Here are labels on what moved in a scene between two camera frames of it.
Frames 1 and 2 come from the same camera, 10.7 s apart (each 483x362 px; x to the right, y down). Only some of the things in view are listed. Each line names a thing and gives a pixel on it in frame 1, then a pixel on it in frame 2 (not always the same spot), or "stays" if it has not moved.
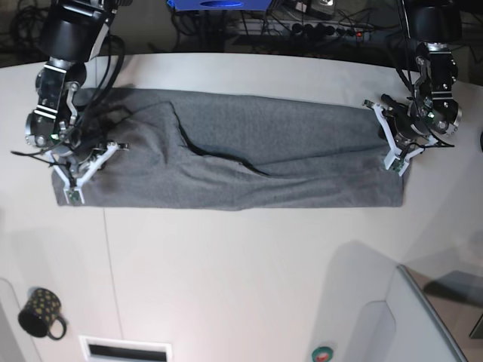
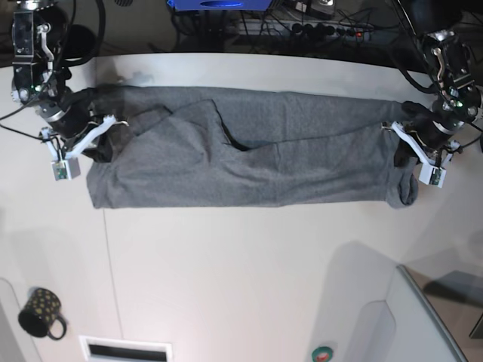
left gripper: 81,155 -> 68,114
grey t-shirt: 190,148 stays
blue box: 219,5 stays
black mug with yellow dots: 41,314 stays
